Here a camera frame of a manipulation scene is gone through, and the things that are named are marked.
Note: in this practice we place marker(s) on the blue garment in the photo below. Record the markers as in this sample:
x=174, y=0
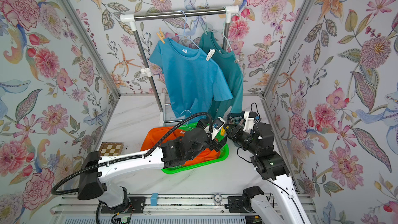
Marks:
x=191, y=81

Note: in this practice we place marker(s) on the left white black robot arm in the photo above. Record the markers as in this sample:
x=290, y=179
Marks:
x=182, y=143

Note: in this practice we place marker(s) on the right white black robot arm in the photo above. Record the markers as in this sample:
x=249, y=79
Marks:
x=257, y=137

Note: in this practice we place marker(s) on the light blue wire hanger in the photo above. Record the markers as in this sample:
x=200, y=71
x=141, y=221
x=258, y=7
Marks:
x=185, y=33

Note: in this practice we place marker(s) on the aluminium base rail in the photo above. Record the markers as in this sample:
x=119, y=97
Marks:
x=157, y=209

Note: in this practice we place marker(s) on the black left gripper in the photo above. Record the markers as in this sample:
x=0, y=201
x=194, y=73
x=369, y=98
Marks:
x=214, y=144

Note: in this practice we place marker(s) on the orange garment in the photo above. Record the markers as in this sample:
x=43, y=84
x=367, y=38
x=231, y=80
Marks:
x=155, y=134

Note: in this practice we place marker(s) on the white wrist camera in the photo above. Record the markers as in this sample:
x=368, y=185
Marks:
x=251, y=118
x=216, y=127

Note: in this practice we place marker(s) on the teal embroidered t-shirt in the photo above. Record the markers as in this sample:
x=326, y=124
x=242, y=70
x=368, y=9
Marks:
x=232, y=74

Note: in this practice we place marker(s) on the wooden chessboard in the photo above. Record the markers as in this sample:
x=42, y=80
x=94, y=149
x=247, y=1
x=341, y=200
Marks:
x=110, y=149

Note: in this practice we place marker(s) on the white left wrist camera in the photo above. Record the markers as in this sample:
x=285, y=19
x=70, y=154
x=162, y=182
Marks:
x=216, y=127

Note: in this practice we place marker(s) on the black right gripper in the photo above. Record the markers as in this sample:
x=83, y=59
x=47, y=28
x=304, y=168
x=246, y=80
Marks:
x=233, y=129

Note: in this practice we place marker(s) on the metal clothes rack white joints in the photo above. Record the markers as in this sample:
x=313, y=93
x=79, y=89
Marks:
x=131, y=21

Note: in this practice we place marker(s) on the bright green plastic tray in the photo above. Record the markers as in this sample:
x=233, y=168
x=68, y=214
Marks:
x=223, y=155

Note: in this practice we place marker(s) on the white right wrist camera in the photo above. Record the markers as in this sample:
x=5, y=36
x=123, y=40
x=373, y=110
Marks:
x=251, y=118

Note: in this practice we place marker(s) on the dark teal clothespin bin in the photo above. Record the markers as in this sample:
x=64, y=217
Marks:
x=236, y=119

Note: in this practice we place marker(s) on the beige yellow clothespin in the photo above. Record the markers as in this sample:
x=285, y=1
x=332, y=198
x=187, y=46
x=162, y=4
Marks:
x=161, y=35

